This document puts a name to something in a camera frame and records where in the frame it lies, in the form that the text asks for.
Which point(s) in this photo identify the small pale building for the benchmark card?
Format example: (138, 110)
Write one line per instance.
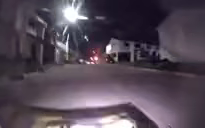
(60, 51)

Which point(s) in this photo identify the dark roadside verge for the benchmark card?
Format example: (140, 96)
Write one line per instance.
(176, 67)

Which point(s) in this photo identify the grey asphalt road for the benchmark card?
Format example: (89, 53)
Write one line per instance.
(116, 86)

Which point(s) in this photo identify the yellow and white speed bump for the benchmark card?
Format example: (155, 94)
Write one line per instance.
(90, 120)

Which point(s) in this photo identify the white two-storey building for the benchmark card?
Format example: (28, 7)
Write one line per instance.
(123, 48)

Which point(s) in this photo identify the street lamp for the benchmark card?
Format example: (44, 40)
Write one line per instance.
(70, 14)

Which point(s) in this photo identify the large grey building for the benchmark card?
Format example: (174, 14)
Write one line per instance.
(190, 36)

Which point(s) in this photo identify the grey pavement with kerb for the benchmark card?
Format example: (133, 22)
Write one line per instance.
(10, 78)

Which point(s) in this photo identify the pale building with columns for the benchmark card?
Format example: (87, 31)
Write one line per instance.
(33, 36)

